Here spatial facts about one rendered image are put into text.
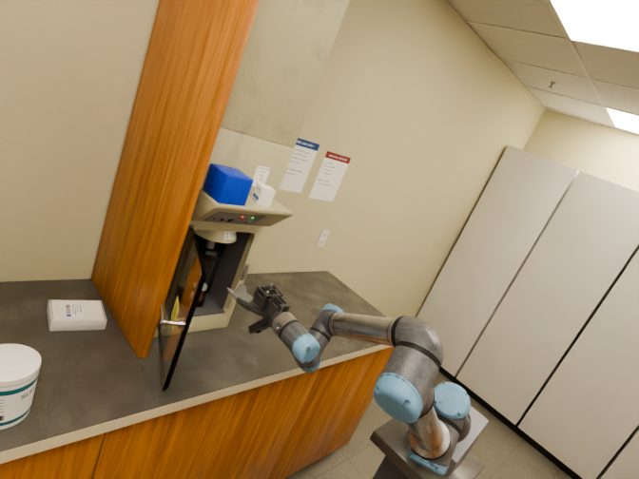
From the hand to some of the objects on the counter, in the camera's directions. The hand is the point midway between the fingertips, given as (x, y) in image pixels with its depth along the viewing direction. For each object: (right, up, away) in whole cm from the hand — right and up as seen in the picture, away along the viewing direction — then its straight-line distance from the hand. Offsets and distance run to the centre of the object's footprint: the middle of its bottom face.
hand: (244, 288), depth 139 cm
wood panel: (-48, -11, +9) cm, 50 cm away
